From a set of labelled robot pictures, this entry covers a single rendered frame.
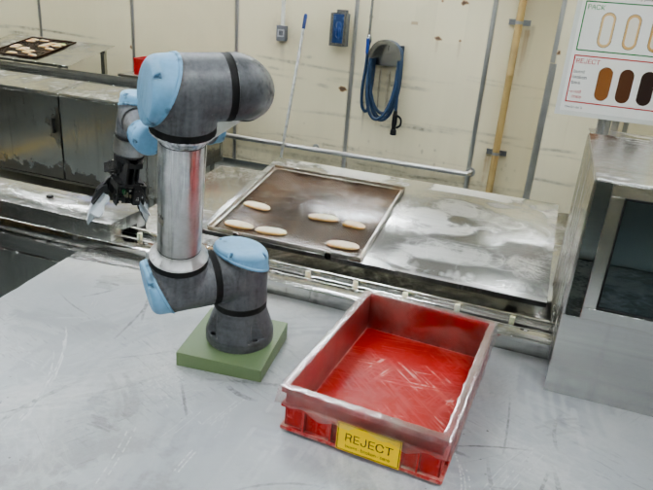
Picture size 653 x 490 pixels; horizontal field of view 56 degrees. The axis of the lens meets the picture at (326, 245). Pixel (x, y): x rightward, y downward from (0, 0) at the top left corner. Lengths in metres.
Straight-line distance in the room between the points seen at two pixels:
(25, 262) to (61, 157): 2.81
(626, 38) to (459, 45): 3.09
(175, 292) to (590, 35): 1.57
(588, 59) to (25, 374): 1.86
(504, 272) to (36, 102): 3.90
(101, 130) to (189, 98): 3.65
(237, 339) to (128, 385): 0.24
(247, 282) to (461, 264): 0.74
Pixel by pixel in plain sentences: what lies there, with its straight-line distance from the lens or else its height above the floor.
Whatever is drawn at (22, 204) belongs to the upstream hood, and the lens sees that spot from 2.14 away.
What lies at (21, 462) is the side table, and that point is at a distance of 1.23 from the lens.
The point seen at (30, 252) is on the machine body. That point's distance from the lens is 2.18.
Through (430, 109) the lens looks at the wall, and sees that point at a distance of 5.33.
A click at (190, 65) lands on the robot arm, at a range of 1.05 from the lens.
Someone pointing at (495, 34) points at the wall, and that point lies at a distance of 5.21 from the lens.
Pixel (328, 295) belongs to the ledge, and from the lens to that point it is 1.64.
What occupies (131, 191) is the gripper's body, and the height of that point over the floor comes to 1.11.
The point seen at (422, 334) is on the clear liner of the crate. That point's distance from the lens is 1.53.
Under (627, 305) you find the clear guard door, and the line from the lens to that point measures 1.39.
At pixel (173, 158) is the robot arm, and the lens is 1.11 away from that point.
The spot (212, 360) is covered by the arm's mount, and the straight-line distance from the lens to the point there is 1.37.
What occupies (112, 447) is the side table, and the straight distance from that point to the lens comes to 1.22.
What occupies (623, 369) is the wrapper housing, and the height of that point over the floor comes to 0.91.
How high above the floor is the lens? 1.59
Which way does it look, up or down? 22 degrees down
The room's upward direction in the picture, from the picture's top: 5 degrees clockwise
